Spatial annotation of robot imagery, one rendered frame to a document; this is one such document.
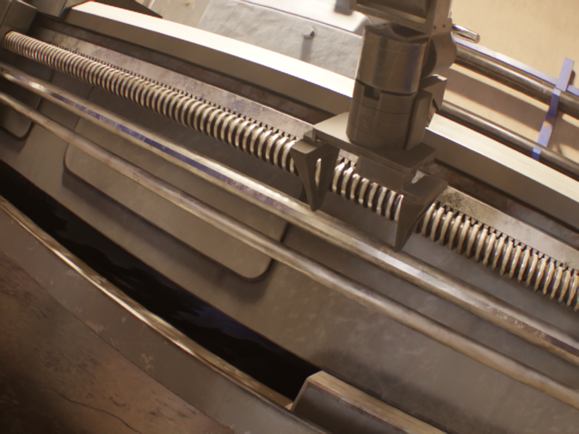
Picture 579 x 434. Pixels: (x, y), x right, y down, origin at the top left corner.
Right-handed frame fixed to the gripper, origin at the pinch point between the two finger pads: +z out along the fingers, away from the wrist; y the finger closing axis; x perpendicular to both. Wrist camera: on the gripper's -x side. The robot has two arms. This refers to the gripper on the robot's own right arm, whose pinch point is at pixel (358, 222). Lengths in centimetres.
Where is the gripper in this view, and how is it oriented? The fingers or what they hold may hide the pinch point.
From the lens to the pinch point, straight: 58.7
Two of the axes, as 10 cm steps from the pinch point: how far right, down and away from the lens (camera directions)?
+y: -8.0, -4.0, 4.5
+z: -1.3, 8.5, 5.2
